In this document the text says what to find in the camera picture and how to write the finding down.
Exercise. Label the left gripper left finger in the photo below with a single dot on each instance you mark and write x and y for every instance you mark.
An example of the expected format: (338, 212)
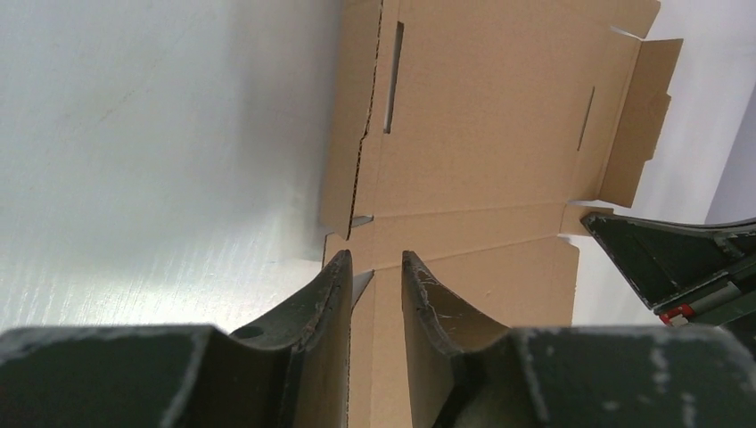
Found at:
(300, 351)

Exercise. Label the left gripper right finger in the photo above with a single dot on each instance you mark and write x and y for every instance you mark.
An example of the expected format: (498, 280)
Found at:
(445, 338)

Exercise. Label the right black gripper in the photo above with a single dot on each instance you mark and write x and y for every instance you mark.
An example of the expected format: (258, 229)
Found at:
(689, 274)

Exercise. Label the brown cardboard box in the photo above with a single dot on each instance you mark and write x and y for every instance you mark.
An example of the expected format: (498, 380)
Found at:
(473, 133)

